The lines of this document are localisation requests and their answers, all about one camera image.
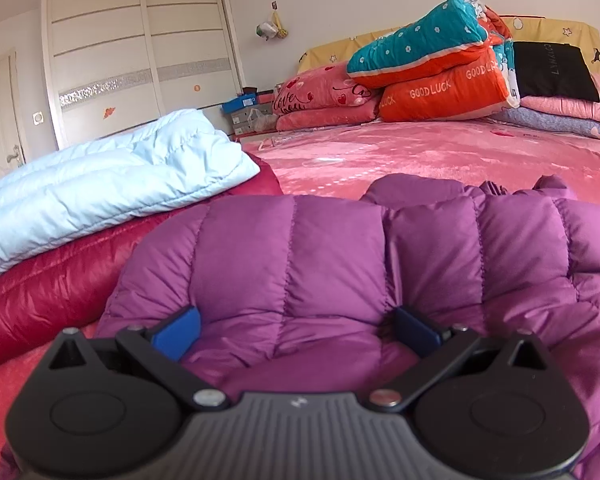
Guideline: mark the pink heart print quilt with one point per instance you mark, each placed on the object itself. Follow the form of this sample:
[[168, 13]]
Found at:
[[320, 95]]

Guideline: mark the white light switch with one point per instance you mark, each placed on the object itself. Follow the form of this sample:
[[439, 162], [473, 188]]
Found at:
[[38, 118]]

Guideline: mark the yellow headboard cover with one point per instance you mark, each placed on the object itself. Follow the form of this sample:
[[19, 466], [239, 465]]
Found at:
[[570, 30]]

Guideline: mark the white sliding door wardrobe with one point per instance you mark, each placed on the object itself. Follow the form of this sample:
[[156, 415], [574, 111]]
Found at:
[[130, 35]]

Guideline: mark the cardboard boxes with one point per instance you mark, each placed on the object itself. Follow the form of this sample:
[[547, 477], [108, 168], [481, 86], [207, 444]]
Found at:
[[252, 121]]

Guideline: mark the bed with pink bedspread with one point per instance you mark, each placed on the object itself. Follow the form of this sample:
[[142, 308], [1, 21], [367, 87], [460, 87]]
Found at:
[[405, 150]]

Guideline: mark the pink folded blanket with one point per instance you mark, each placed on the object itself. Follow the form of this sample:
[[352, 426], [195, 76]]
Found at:
[[560, 107]]

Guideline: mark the white room door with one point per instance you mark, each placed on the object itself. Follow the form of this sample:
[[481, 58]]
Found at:
[[0, 120]]

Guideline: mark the black folded cloth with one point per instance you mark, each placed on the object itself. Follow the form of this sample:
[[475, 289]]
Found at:
[[550, 70]]

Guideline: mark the purple down jacket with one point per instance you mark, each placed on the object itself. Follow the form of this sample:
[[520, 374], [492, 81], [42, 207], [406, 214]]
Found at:
[[330, 260]]

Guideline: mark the lavender folded blanket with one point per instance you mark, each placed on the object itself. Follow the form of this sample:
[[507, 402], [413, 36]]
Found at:
[[545, 120]]

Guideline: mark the red down jacket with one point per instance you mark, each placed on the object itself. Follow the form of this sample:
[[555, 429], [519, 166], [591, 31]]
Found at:
[[55, 285]]

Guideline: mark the light blue down jacket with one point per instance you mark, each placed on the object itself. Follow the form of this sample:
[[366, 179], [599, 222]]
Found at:
[[105, 180]]

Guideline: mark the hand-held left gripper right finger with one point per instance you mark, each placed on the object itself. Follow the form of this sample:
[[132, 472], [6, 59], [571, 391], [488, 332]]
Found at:
[[415, 332]]

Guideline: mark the teal and orange quilt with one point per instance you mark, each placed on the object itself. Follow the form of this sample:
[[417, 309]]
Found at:
[[430, 95]]

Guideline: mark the blue box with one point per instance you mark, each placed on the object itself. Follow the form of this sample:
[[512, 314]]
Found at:
[[245, 103]]

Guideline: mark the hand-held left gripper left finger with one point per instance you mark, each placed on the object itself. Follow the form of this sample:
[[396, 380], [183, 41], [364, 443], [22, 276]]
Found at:
[[180, 332]]

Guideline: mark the hanging wall ornament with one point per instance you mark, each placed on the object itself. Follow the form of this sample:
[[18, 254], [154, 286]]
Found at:
[[270, 27]]

